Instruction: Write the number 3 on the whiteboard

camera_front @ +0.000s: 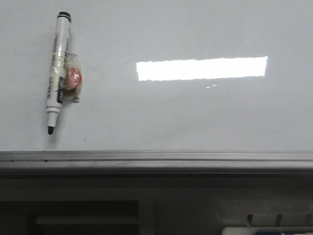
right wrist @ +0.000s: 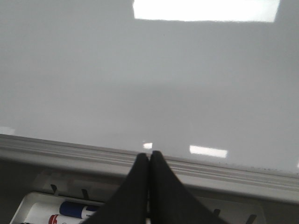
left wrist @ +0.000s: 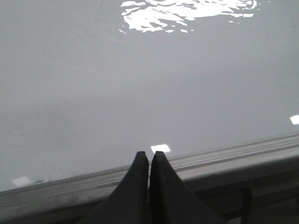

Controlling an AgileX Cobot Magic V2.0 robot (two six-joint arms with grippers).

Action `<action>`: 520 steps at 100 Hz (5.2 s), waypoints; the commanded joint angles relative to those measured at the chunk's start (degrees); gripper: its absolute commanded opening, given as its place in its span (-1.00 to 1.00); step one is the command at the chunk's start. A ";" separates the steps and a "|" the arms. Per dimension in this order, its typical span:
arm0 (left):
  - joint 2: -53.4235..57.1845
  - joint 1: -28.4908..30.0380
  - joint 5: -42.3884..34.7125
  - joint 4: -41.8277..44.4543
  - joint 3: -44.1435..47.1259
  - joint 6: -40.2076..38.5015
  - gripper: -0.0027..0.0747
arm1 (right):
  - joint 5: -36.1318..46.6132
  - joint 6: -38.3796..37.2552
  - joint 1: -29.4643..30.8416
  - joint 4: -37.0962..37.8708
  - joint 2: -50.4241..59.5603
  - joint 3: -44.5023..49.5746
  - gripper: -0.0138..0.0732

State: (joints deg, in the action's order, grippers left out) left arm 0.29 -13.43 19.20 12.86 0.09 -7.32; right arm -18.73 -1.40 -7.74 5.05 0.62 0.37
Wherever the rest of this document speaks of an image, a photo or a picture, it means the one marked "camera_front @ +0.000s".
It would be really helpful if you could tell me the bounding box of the white marker tray box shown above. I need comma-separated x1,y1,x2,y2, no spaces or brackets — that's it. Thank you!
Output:
222,226,313,235

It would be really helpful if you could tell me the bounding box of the red magnet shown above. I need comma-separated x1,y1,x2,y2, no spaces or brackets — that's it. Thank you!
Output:
61,53,83,103

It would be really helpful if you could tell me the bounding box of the white whiteboard with aluminium frame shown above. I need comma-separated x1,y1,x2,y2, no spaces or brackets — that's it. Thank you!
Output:
0,0,313,175

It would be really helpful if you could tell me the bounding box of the white black whiteboard marker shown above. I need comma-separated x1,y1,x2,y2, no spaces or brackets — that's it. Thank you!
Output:
46,11,71,135

